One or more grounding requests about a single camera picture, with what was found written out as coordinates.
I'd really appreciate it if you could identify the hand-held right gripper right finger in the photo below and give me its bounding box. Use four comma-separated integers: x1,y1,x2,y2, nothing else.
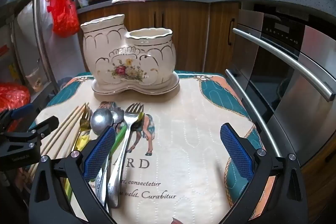
220,123,309,224

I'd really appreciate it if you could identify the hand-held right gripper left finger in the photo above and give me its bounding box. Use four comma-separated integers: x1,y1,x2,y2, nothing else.
28,126,117,224

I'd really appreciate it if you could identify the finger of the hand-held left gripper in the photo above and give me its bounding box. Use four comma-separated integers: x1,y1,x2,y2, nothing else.
0,104,34,133
26,116,60,144

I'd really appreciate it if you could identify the bundle of wooden chopsticks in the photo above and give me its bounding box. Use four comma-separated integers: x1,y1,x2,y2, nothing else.
26,102,92,188

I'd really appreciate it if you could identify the floral ceramic utensil holder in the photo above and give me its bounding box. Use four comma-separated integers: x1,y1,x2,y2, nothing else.
80,14,180,96

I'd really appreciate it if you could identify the crumpled red plastic bag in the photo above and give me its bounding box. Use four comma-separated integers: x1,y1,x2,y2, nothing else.
0,82,32,119

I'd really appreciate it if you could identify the large steel fork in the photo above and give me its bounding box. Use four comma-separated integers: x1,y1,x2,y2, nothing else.
107,103,145,207

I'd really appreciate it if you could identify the round steel spoon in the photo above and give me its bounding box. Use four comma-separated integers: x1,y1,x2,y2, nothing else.
91,108,114,207

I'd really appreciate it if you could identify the clear plastic cup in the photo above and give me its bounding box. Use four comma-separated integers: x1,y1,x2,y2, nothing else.
26,67,42,86

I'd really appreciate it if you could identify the printed quilted table mat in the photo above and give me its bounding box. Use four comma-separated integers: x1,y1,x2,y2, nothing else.
34,70,265,224

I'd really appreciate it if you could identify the metal shelf rack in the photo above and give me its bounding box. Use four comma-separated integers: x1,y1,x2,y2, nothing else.
0,0,61,98

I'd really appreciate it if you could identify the white plastic bag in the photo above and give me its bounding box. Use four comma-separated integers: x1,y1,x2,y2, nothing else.
16,1,55,56

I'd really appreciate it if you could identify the steel built-in oven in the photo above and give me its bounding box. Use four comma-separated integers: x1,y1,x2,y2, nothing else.
225,2,336,167

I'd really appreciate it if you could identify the wooden kitchen cabinet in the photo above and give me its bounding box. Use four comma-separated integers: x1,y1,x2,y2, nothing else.
77,1,240,73

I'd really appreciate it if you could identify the green handled utensil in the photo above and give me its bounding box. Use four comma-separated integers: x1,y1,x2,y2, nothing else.
109,124,128,157

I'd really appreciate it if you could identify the gold fork with yellow handle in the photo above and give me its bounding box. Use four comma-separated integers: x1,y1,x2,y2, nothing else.
64,110,92,201

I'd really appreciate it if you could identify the steel oven handle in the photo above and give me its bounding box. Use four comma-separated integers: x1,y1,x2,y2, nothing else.
225,69,289,161
232,28,336,102

